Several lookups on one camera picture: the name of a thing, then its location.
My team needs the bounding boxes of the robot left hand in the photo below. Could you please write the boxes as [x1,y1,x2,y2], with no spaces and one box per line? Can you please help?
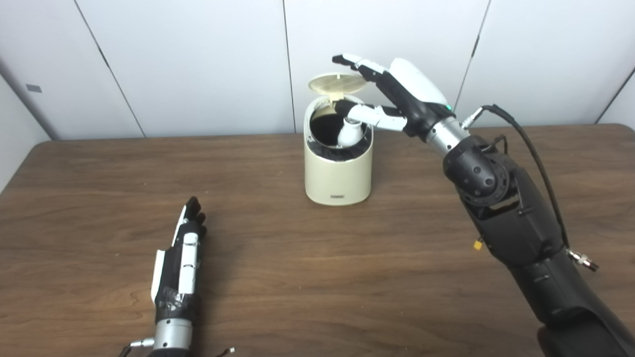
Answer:
[150,196,207,325]

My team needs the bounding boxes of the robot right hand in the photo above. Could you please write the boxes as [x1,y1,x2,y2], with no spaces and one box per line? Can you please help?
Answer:
[332,54,456,142]

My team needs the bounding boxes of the small white plastic bottle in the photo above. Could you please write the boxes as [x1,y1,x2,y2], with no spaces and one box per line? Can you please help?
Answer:
[338,118,363,148]

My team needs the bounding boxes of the cream round bin lid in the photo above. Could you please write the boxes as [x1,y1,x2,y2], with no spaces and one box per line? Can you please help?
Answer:
[308,73,368,105]

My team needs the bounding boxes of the cream-colored bin body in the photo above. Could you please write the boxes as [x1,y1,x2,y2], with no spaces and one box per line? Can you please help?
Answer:
[304,94,374,206]

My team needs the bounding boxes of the black bin liner bag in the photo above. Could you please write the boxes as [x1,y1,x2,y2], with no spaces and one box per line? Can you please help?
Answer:
[309,104,373,162]

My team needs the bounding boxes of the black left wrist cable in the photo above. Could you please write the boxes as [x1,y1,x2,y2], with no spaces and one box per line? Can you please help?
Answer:
[118,338,155,357]

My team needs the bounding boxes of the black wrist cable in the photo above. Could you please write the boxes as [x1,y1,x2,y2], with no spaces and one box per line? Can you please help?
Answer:
[118,338,155,357]
[461,104,599,272]

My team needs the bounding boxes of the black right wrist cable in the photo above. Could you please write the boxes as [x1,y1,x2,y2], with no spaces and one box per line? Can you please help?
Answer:
[461,104,599,272]

